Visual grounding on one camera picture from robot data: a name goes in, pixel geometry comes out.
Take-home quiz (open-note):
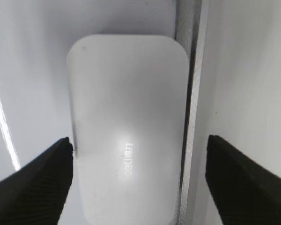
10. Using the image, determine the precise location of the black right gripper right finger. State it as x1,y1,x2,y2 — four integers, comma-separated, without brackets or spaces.
205,135,281,225

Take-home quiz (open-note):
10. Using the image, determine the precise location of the whiteboard with aluminium frame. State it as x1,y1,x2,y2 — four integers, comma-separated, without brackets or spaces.
0,0,209,225

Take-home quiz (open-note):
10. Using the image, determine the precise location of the white whiteboard eraser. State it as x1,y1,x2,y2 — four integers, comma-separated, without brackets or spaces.
67,34,189,225

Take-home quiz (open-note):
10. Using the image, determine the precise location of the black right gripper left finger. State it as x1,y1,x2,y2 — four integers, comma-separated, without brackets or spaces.
0,137,74,225

